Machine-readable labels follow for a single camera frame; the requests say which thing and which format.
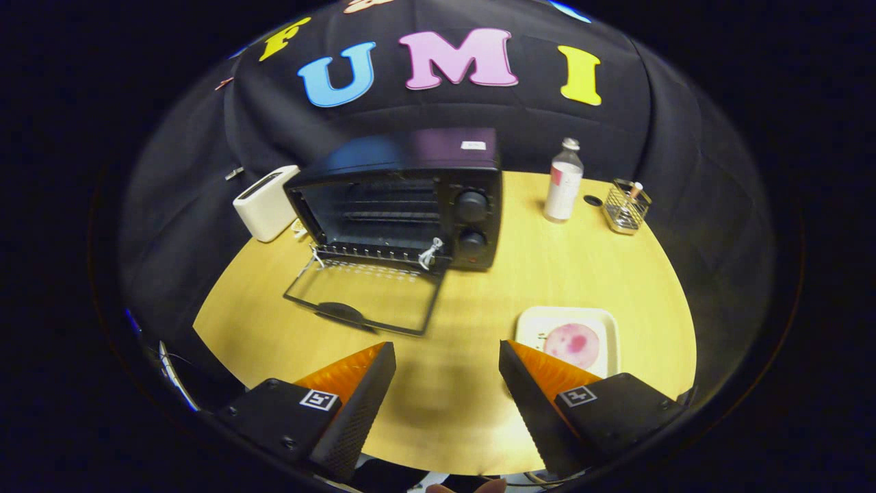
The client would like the cream rectangular tray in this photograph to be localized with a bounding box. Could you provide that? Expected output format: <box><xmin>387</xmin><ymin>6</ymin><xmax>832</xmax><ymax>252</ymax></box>
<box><xmin>515</xmin><ymin>306</ymin><xmax>620</xmax><ymax>379</ymax></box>

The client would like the pink ham slice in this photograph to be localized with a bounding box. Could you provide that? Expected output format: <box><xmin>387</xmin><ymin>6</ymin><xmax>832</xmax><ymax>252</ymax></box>
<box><xmin>544</xmin><ymin>323</ymin><xmax>601</xmax><ymax>366</ymax></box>

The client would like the black backdrop cloth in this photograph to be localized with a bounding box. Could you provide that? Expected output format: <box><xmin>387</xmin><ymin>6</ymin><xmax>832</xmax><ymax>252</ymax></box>
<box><xmin>116</xmin><ymin>0</ymin><xmax>777</xmax><ymax>412</ymax></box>

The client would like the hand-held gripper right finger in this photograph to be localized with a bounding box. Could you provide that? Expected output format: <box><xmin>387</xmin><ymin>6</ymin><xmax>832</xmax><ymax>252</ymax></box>
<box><xmin>498</xmin><ymin>340</ymin><xmax>688</xmax><ymax>480</ymax></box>

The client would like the wire mesh holder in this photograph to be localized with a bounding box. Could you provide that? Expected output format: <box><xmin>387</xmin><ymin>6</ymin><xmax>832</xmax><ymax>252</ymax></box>
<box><xmin>602</xmin><ymin>179</ymin><xmax>652</xmax><ymax>236</ymax></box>

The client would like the clear bottle with pink label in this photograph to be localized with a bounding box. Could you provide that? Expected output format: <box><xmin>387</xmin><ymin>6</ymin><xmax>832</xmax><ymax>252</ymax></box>
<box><xmin>543</xmin><ymin>138</ymin><xmax>584</xmax><ymax>223</ymax></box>

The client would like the black toaster oven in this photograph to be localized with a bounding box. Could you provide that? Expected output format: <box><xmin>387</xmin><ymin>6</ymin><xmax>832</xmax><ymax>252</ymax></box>
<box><xmin>282</xmin><ymin>127</ymin><xmax>504</xmax><ymax>338</ymax></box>

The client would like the white pop-up toaster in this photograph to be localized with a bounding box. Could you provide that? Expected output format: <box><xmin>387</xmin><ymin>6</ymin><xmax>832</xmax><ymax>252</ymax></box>
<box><xmin>233</xmin><ymin>165</ymin><xmax>302</xmax><ymax>243</ymax></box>

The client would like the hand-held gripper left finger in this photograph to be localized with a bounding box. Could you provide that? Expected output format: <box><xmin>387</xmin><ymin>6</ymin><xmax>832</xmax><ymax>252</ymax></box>
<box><xmin>216</xmin><ymin>342</ymin><xmax>397</xmax><ymax>482</ymax></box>

